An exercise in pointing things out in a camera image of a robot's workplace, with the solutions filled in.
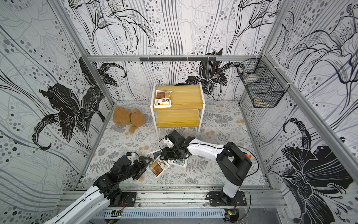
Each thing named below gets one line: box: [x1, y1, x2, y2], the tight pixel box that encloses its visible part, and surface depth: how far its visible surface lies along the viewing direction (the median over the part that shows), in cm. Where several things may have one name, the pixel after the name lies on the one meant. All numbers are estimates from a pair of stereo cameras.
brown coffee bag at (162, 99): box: [153, 90, 173, 109], surface depth 75 cm
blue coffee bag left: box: [144, 149, 162, 160], surface depth 90 cm
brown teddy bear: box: [112, 105, 146, 136], surface depth 100 cm
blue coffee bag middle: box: [167, 154, 189, 167], surface depth 88 cm
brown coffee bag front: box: [146, 158, 171, 179], surface depth 83 cm
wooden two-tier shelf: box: [150, 82, 206, 140], surface depth 79 cm
